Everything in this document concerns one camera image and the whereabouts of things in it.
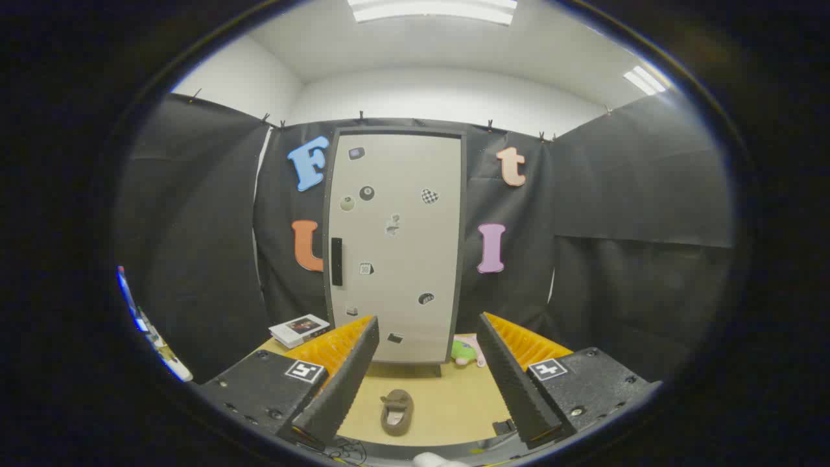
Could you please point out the colourful clutter pile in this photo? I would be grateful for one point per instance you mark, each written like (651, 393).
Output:
(155, 337)

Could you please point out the black backdrop cloth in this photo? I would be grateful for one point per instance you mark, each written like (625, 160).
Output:
(194, 227)

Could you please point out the green and pink plush toy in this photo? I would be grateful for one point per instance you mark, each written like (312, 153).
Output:
(463, 352)

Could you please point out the light grey shoe cabinet door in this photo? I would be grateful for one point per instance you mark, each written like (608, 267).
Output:
(402, 246)

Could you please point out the small ceiling light panel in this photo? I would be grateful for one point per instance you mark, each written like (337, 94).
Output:
(643, 80)

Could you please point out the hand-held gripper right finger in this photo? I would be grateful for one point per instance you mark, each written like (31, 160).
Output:
(519, 395)

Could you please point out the brown fuzzy slipper shoe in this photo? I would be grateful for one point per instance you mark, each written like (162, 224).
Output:
(397, 418)

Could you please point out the long ceiling light panel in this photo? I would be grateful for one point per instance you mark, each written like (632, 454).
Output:
(431, 10)

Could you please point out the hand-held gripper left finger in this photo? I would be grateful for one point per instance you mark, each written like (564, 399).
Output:
(337, 395)

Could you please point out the dark grey shoe cabinet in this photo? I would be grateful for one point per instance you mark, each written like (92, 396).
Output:
(402, 370)

